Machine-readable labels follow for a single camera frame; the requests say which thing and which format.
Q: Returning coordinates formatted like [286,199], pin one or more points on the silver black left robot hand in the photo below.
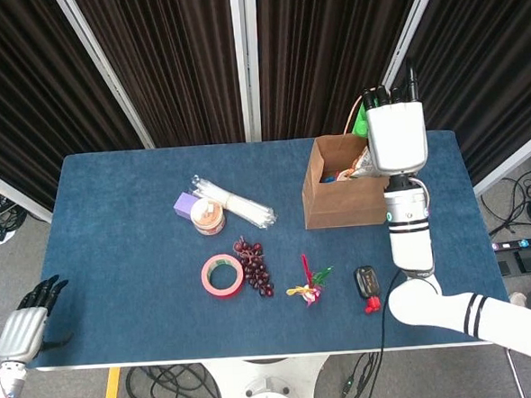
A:
[21,333]

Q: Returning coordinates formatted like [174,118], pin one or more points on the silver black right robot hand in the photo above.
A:
[397,137]

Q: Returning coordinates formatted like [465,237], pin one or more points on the green toy building brick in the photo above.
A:
[360,123]

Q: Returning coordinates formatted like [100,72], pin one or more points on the white green snack packet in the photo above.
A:
[363,163]

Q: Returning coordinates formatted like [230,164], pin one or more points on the blue cookie bag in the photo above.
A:
[328,178]

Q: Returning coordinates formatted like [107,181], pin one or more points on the black bottle red cap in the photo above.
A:
[366,280]

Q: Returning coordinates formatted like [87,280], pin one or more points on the purple plastic grape bunch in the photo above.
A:
[254,272]

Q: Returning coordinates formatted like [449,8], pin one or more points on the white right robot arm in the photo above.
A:
[410,244]

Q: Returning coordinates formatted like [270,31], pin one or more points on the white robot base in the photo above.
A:
[268,388]

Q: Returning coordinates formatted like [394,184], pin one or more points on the brown paper carrier bag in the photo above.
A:
[338,203]

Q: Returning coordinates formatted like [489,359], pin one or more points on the white paper scrap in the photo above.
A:
[4,237]

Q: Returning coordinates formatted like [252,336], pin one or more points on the yellow floor tape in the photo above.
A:
[110,393]

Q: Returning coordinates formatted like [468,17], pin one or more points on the blue table cloth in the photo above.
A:
[116,262]

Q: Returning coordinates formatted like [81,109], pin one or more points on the dark corrugated partition panel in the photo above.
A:
[24,87]
[319,47]
[487,59]
[171,56]

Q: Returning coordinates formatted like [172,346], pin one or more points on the bundle of wrapped straws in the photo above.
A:
[248,209]

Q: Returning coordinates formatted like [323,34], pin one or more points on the white sneaker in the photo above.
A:
[519,300]

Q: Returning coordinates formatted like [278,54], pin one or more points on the red tape roll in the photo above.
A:
[224,294]

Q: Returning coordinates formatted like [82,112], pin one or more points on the purple cube block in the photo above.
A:
[184,205]

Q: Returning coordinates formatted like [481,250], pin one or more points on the metal stand leg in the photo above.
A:
[517,377]

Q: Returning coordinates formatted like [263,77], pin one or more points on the white partition frame rail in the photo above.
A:
[12,193]
[511,166]

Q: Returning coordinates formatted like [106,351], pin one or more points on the white partition frame post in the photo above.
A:
[246,65]
[105,73]
[414,18]

